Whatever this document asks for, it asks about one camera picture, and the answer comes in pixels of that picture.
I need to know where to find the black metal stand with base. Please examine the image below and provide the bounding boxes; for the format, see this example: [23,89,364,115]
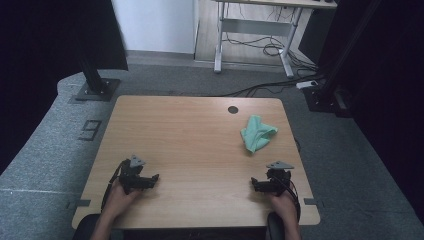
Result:
[75,54,122,103]

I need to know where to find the person's leg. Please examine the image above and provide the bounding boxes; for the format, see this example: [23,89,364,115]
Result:
[265,211,286,240]
[72,213,103,240]

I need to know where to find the black box under desk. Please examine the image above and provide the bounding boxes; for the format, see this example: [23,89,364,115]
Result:
[297,7,335,65]

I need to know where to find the person's left hand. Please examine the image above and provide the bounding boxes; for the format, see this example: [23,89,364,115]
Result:
[105,179,144,219]

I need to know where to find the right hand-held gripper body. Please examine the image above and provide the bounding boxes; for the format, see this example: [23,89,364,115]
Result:
[264,161,295,197]

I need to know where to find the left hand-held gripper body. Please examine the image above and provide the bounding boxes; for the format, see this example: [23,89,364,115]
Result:
[118,154,150,196]

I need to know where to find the person's right hand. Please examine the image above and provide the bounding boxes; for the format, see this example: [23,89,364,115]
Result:
[267,191,298,221]

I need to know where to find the black floor cable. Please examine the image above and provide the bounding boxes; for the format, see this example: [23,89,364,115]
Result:
[213,73,326,98]

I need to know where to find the black curtain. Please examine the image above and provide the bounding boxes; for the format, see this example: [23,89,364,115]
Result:
[316,0,424,225]
[0,0,130,175]

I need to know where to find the white metal desk frame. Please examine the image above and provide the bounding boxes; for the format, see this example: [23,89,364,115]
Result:
[212,0,338,79]

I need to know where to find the mint green microfibre cloth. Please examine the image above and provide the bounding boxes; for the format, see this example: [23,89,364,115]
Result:
[240,114,279,155]

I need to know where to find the black slanted stand with base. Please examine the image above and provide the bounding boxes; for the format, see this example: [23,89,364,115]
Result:
[302,0,383,118]

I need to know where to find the person's left leg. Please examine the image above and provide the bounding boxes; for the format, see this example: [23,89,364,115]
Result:
[72,213,103,240]

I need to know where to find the person's right leg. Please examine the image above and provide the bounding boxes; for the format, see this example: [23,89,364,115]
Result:
[265,211,286,240]

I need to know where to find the tangled black cables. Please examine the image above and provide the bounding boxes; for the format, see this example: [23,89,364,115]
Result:
[222,3,318,72]

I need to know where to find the white power strip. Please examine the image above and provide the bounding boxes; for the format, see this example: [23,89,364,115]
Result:
[295,79,320,90]

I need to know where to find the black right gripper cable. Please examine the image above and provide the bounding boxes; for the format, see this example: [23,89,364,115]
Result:
[279,176,302,222]

